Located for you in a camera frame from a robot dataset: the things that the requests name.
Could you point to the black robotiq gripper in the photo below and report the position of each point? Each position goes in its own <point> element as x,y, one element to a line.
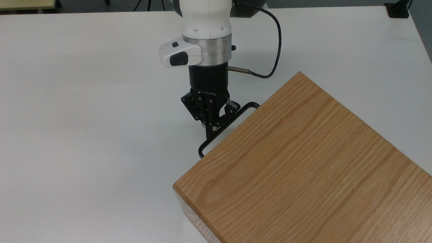
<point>208,81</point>

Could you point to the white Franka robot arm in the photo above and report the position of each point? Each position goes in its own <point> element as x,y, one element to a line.
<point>206,23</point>

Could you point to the wooden cabinet box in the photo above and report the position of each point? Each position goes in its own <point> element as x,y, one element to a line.
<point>303,168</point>

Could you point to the black tripod legs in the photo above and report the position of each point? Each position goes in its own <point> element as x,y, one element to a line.
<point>148,4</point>

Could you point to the black table clamp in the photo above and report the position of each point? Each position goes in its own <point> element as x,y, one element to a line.
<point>397,10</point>

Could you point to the yellow wooden table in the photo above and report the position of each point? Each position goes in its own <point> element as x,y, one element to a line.
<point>25,4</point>

